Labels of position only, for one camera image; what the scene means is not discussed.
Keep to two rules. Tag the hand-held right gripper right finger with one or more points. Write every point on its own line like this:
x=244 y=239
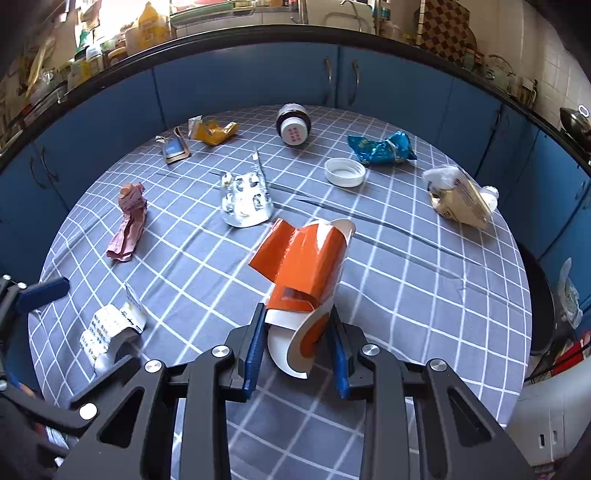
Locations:
x=339 y=369

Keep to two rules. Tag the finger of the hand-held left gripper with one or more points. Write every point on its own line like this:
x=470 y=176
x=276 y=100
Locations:
x=44 y=291
x=46 y=411

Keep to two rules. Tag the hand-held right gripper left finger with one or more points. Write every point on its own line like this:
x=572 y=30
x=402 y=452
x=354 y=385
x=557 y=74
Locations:
x=253 y=364

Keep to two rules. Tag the white printed paper packet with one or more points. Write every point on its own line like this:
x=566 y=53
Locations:
x=108 y=330

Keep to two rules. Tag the pink wrapper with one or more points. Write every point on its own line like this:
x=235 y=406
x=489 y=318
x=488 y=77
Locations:
x=129 y=221

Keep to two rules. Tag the orange and white paper cup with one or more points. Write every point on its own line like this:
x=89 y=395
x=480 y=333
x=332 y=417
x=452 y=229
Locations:
x=300 y=263

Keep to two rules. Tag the silver blister pack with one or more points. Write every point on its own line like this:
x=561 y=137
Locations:
x=244 y=203

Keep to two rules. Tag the black trash bin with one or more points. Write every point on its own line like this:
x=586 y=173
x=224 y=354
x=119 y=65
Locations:
x=540 y=314

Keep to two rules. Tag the grey checkered tablecloth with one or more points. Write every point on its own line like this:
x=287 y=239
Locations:
x=392 y=277

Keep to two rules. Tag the blue and brown packet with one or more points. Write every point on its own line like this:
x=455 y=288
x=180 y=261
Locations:
x=174 y=148

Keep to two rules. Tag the white round lid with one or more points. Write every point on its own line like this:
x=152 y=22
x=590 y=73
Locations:
x=332 y=174

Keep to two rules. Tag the thin white strip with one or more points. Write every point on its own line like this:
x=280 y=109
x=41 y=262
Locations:
x=256 y=159

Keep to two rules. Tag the gold and white bag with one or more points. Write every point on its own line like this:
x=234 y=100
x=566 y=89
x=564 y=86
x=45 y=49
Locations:
x=466 y=203

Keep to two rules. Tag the white appliance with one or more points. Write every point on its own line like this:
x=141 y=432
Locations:
x=554 y=424

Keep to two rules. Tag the blue crumpled snack wrapper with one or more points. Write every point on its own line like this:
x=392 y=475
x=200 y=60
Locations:
x=378 y=150

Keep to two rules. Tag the small white torn wrapper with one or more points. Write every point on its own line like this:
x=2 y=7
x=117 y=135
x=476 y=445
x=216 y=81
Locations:
x=194 y=125

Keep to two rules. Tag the yellow crumpled wrapper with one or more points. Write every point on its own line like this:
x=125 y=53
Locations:
x=212 y=134

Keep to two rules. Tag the dark bottle with white cap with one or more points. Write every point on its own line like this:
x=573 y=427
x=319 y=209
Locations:
x=293 y=115

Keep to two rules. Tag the blue kitchen cabinets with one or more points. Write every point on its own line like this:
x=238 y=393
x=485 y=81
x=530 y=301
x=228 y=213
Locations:
x=254 y=87

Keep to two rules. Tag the yellow bag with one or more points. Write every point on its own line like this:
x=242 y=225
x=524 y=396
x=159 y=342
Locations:
x=152 y=23

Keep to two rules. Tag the black kitchen countertop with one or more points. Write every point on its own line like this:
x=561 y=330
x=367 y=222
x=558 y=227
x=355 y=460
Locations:
x=231 y=44

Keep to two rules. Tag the pale green kettle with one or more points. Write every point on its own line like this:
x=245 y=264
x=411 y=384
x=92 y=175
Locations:
x=498 y=71

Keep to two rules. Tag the black wok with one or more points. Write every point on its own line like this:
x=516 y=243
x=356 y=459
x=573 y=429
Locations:
x=575 y=123

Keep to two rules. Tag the checkered cutting board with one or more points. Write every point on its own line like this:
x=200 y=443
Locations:
x=445 y=27

